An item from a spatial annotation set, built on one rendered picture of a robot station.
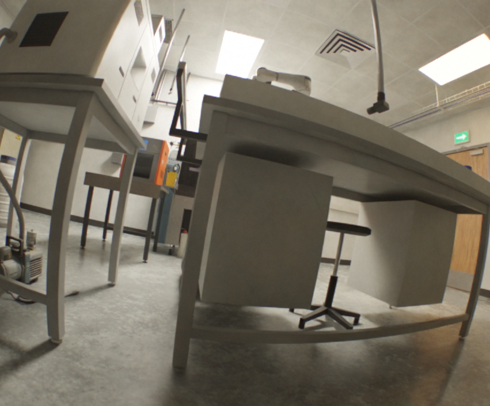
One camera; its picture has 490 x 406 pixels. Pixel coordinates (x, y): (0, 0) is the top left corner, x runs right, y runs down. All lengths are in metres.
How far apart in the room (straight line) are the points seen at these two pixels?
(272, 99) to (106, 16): 0.69
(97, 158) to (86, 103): 3.55
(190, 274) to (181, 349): 0.26
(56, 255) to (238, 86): 0.79
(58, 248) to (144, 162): 1.66
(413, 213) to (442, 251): 0.41
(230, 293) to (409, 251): 1.01
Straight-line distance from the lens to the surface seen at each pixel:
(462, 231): 4.39
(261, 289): 1.12
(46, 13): 1.25
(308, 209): 1.14
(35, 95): 1.05
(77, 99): 0.94
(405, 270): 1.57
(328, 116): 0.92
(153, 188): 2.28
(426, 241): 1.69
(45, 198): 4.81
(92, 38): 1.02
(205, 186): 0.77
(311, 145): 0.90
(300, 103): 0.89
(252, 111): 0.80
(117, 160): 4.17
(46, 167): 4.86
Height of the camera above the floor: 0.55
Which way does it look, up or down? 3 degrees up
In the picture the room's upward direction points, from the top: 10 degrees clockwise
